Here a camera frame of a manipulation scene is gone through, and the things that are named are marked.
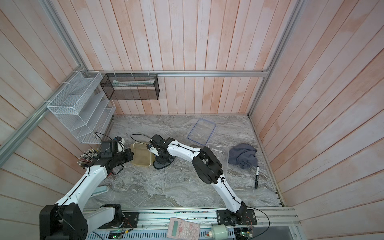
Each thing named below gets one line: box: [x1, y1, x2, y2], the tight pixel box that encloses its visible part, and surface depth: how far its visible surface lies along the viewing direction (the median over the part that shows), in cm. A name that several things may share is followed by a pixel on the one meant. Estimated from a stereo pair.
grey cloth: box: [228, 143, 258, 170], surface depth 92 cm
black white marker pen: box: [254, 165, 260, 189], surface depth 89 cm
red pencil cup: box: [77, 147, 100, 169], surface depth 78 cm
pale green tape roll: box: [211, 224, 229, 240], surface depth 65 cm
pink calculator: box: [167, 217, 201, 240], surface depth 71 cm
